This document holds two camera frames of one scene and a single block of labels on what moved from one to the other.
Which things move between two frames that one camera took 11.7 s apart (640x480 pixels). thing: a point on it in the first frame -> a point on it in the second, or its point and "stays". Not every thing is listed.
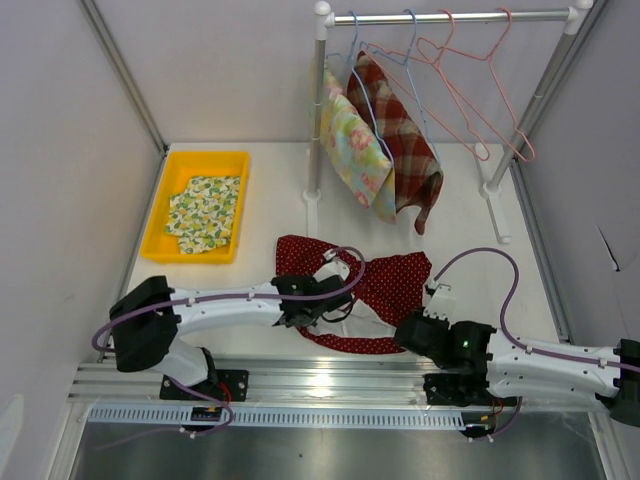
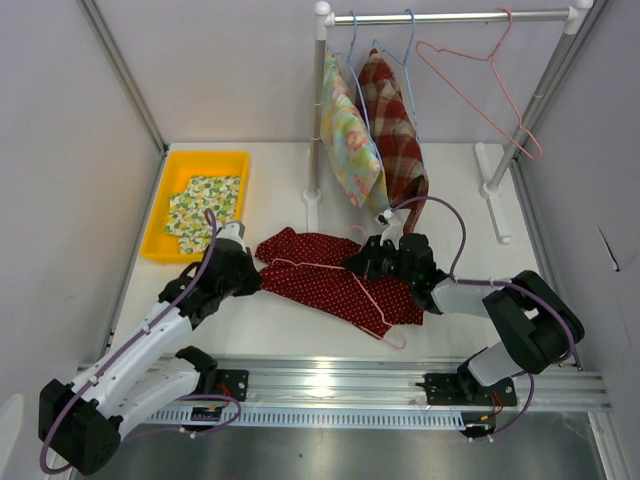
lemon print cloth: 202,217 stays
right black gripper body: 431,320 -> 387,261
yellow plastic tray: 180,167 stays
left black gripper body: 307,280 -> 243,282
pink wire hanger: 455,90 -> 385,330
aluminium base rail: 348,382 stays
